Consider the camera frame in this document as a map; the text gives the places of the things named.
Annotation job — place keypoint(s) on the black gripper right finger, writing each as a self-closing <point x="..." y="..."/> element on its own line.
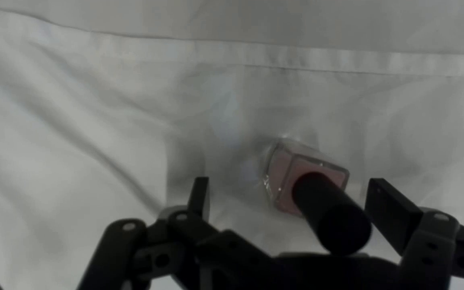
<point x="436" y="252"/>

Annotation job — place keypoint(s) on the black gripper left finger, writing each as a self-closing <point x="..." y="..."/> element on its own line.
<point x="152" y="252"/>

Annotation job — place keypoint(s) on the black nail polish bottle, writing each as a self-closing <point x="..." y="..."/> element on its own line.
<point x="286" y="171"/>

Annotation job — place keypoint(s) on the white tablecloth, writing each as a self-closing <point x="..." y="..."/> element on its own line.
<point x="109" y="107"/>

